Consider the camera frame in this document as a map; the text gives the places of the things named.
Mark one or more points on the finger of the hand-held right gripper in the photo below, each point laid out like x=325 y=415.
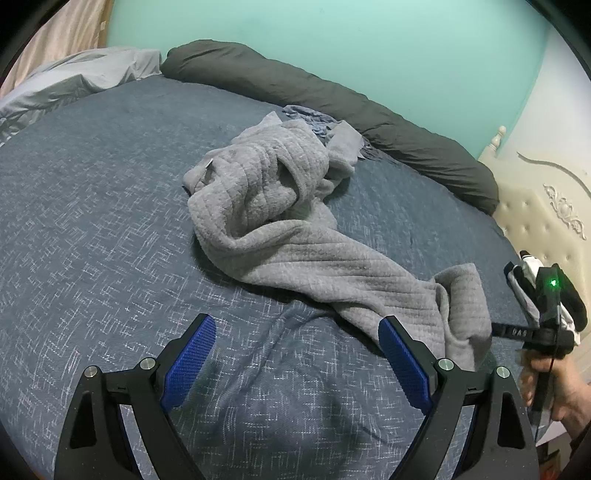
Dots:
x=499 y=331

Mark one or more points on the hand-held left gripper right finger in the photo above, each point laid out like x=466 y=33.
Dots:
x=406 y=364

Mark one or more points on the grey quilted sweater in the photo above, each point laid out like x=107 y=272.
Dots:
x=300 y=240

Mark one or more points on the person's right hand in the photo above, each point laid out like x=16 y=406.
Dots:
x=572 y=392

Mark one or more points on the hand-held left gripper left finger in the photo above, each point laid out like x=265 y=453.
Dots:
x=189 y=364

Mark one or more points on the blue patterned bed sheet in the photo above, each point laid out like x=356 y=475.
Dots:
x=115 y=230

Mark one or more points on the pink curtain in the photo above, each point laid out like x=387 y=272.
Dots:
x=60 y=37

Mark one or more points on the dark grey long pillow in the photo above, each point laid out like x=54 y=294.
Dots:
x=323 y=87

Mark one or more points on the light grey pillow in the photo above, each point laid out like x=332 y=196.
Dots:
x=69 y=78

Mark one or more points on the blue crumpled garment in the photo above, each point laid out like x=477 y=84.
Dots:
x=314 y=120

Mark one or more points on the person's right forearm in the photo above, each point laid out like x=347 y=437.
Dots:
x=581 y=434

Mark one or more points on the cream tufted headboard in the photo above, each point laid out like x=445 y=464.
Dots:
x=521 y=217

